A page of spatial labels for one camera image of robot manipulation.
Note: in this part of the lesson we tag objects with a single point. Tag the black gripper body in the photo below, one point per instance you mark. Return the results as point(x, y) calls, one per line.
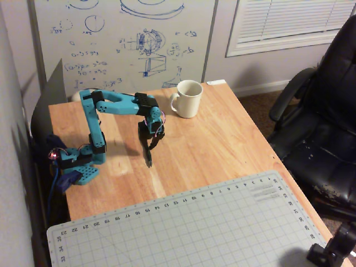
point(145, 135)

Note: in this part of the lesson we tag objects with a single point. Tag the black motor controller board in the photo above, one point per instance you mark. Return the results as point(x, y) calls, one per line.
point(54, 155)

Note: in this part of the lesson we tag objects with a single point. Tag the black leather office chair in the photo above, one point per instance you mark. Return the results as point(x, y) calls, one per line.
point(328, 111)

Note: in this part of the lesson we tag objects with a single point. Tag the white window blinds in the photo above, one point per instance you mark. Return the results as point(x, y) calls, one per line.
point(292, 19)

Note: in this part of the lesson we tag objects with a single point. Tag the whiteboard with blue drawings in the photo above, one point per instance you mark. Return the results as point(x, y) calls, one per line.
point(189, 55)

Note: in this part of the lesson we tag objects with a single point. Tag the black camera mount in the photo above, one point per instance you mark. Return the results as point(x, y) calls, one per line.
point(336, 247)

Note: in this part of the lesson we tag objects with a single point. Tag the small white flat object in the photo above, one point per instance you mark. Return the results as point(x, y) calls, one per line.
point(216, 82)

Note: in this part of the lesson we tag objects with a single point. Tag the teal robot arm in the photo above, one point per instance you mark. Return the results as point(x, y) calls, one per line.
point(96, 130)

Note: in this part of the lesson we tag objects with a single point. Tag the dark blue table clamp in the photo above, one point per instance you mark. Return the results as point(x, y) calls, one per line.
point(65, 180)

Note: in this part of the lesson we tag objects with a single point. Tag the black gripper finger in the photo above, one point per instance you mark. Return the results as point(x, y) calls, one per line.
point(157, 142)
point(147, 153)

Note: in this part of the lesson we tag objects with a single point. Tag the grey gridded cutting mat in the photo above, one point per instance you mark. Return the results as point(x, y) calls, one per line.
point(180, 231)

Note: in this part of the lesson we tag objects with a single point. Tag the cream ceramic mug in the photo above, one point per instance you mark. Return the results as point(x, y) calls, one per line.
point(189, 103)

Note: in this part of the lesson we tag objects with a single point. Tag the dark grey panel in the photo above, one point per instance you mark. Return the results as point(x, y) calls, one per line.
point(53, 91)

